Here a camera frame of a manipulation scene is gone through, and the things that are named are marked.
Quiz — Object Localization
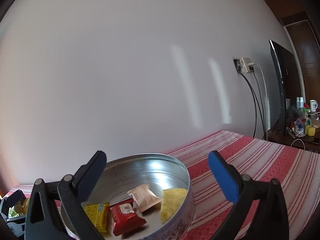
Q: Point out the yellow orange snack packet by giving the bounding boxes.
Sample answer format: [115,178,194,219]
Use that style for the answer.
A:
[84,202,110,233]

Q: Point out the red snack packet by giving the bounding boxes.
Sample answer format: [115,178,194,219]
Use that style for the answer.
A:
[110,198,146,236]

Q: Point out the yellow sponge piece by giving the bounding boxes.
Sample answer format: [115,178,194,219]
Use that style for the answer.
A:
[159,188,187,224]

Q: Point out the pink snack packet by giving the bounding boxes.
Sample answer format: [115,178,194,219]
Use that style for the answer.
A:
[127,184,162,213]

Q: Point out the round metal tin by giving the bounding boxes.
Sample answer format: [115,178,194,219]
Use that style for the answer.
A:
[81,153,195,239]

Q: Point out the red white striped bedspread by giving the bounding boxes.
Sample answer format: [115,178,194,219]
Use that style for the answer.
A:
[1,131,319,239]

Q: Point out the wooden desk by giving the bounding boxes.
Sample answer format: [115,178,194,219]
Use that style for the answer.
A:
[268,128,319,153]

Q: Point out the yellow container on desk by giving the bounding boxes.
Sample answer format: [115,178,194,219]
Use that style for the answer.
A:
[304,125,316,137]

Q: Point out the black monitor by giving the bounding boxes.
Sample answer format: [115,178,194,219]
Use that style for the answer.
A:
[268,40,302,135]

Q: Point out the white mug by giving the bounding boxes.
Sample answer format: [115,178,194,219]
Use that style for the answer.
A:
[310,100,318,112]

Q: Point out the black power cable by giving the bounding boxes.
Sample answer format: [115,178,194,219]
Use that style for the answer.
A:
[237,69,266,140]

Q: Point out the white wall socket adapter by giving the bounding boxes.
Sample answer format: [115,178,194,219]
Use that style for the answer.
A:
[233,57,255,73]

